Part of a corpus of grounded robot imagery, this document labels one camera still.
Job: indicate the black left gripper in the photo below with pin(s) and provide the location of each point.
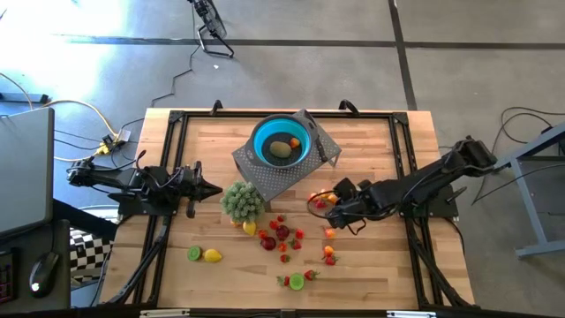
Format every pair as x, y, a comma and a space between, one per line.
190, 185

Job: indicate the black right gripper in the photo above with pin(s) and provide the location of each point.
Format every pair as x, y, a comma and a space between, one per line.
348, 207

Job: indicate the black kitchen knife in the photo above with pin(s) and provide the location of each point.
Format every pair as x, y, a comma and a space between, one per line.
322, 150

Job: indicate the green cut kiwi half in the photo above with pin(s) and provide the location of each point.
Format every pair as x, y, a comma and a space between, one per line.
194, 253

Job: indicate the blue collapsible colander bowl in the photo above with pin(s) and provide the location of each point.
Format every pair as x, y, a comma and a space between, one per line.
262, 132

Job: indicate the whole brown kiwi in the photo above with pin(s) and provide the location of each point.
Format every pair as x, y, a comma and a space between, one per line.
280, 149

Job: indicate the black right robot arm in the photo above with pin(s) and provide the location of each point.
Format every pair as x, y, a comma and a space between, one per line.
424, 183

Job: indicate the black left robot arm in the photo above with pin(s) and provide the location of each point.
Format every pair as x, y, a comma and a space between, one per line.
115, 176

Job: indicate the small red plastic fruit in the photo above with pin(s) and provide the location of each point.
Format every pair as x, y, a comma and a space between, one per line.
299, 233
273, 225

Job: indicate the green artificial succulent plant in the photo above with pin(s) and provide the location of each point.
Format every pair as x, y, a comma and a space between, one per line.
242, 202

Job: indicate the yellow plastic lemon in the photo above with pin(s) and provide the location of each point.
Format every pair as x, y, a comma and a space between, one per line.
212, 255
250, 229

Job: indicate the grey perforated metal shelf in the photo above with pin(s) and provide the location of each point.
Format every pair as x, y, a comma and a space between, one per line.
282, 183

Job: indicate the halved lime with strawberries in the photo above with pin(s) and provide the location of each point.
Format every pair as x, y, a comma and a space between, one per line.
296, 281

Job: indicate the white and yellow power adapter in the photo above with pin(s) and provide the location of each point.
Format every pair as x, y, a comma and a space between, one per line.
104, 149

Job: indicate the black-white checkered cloth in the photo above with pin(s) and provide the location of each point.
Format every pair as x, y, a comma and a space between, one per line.
88, 254

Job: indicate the black desk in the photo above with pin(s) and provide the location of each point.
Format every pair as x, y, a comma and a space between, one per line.
64, 247

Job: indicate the black floor fan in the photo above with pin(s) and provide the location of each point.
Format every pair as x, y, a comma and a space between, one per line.
212, 20

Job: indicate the grey metal table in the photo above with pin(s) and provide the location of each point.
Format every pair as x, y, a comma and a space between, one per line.
527, 203

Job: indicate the black computer mouse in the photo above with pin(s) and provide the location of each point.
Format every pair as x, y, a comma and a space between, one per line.
43, 274

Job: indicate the black keyboard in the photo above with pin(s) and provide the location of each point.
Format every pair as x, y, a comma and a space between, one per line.
6, 278

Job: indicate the black aluminium table frame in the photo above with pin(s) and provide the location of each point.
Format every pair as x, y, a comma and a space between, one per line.
203, 115

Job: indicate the black frame clamp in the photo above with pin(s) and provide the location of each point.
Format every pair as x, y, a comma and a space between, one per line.
349, 106
216, 106

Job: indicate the silver aluminium bracket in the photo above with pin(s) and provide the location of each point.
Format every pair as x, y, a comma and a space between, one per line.
163, 313
410, 314

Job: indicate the grey metal floor rail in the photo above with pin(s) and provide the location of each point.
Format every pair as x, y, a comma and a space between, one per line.
22, 98

